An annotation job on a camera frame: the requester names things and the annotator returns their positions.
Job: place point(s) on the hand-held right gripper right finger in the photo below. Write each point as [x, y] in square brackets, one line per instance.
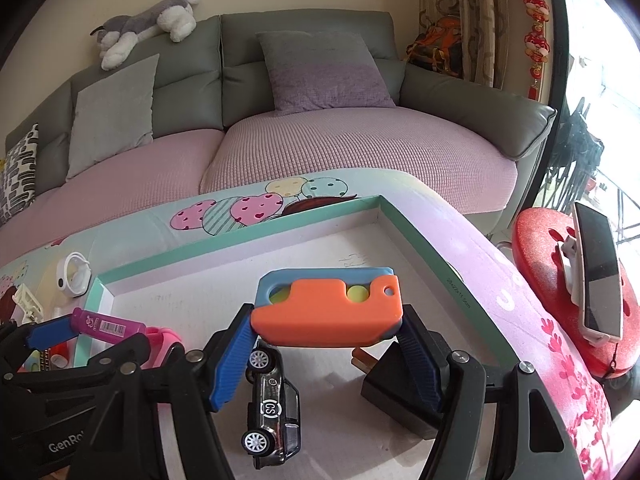
[415, 355]

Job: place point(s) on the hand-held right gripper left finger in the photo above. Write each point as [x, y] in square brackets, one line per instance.
[232, 360]

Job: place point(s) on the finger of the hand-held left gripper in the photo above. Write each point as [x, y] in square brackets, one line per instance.
[125, 355]
[50, 330]

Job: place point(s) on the red white glue bottle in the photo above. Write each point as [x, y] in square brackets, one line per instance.
[60, 352]

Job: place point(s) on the magenta tube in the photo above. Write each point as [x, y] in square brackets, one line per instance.
[105, 325]

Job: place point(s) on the white plastic clip holder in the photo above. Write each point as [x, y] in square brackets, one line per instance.
[27, 300]

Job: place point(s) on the pink wrist watch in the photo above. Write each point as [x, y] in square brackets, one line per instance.
[162, 337]

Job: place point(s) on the black power adapter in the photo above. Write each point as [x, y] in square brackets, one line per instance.
[395, 400]

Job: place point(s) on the white round plastic device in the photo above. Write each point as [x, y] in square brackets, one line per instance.
[70, 275]

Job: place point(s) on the black toy car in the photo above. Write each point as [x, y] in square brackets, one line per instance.
[272, 410]

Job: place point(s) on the teal shallow cardboard tray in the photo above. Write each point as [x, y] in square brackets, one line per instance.
[200, 300]

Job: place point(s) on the orange and blue toy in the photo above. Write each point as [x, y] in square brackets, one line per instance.
[325, 315]

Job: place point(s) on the small dark harmonica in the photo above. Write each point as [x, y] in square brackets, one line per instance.
[40, 360]

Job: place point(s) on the black white patterned cushion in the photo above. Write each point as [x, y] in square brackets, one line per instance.
[20, 175]

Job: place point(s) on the red round stool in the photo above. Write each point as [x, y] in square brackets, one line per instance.
[540, 240]

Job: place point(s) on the smartphone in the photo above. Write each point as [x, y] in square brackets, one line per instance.
[597, 270]

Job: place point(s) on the plain grey cushion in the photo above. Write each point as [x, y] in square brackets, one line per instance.
[112, 115]

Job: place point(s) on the dark metal rack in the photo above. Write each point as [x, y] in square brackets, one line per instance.
[575, 135]

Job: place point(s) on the grey sofa with pink covers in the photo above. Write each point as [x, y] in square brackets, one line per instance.
[190, 90]

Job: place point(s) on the grey and purple cushion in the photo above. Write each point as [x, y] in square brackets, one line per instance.
[325, 72]

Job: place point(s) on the orange backpack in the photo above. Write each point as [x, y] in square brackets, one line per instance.
[440, 45]

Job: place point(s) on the grey white plush husky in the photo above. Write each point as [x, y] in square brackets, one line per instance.
[140, 22]

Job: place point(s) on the red hanging decoration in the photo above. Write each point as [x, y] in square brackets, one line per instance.
[537, 45]

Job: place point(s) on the beige patterned curtain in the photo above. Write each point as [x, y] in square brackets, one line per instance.
[480, 10]

